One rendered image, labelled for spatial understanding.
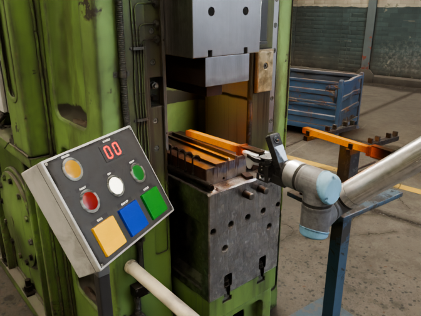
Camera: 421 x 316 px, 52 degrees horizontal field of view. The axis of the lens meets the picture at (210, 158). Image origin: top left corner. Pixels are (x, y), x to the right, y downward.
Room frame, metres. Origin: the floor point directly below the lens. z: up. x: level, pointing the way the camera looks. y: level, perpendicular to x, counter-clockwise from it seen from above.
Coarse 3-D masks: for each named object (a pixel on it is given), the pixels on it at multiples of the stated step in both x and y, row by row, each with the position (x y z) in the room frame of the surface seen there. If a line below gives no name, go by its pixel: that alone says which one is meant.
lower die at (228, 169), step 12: (168, 132) 1.80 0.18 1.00; (180, 132) 1.83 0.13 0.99; (180, 144) 1.67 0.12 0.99; (192, 144) 1.64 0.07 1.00; (168, 156) 1.59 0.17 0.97; (180, 156) 1.55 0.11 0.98; (204, 156) 1.52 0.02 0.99; (216, 156) 1.52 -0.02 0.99; (240, 156) 1.52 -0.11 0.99; (180, 168) 1.53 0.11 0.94; (204, 168) 1.42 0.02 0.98; (216, 168) 1.44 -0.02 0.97; (228, 168) 1.48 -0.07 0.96; (240, 168) 1.52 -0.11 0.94; (204, 180) 1.42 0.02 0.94; (216, 180) 1.44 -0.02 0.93
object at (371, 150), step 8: (304, 128) 1.73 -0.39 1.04; (312, 128) 1.73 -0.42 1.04; (320, 136) 1.66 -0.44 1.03; (328, 136) 1.62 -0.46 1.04; (336, 136) 1.61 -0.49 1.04; (344, 144) 1.56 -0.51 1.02; (360, 144) 1.51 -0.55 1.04; (376, 144) 1.48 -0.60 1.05; (368, 152) 1.46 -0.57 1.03; (376, 152) 1.45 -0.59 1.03; (384, 152) 1.43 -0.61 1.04; (392, 152) 1.40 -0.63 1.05
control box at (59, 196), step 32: (128, 128) 1.18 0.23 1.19; (64, 160) 0.94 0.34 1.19; (96, 160) 1.02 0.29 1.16; (128, 160) 1.11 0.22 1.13; (32, 192) 0.91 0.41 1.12; (64, 192) 0.89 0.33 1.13; (96, 192) 0.96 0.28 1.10; (128, 192) 1.04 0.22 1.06; (160, 192) 1.13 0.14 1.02; (64, 224) 0.87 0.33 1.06; (96, 224) 0.90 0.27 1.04; (96, 256) 0.85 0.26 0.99
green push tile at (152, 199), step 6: (156, 186) 1.12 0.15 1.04; (150, 192) 1.09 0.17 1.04; (156, 192) 1.11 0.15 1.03; (144, 198) 1.06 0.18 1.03; (150, 198) 1.08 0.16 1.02; (156, 198) 1.10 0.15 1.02; (162, 198) 1.12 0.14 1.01; (144, 204) 1.06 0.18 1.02; (150, 204) 1.06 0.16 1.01; (156, 204) 1.08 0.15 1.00; (162, 204) 1.10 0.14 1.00; (150, 210) 1.05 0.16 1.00; (156, 210) 1.07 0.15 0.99; (162, 210) 1.09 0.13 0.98; (150, 216) 1.05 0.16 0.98; (156, 216) 1.05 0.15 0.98
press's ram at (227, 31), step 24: (168, 0) 1.48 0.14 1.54; (192, 0) 1.38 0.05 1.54; (216, 0) 1.44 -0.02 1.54; (240, 0) 1.51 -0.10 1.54; (168, 24) 1.48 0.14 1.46; (192, 24) 1.38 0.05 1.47; (216, 24) 1.44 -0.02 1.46; (240, 24) 1.51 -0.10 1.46; (168, 48) 1.48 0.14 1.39; (192, 48) 1.38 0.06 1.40; (216, 48) 1.44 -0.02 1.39; (240, 48) 1.51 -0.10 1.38
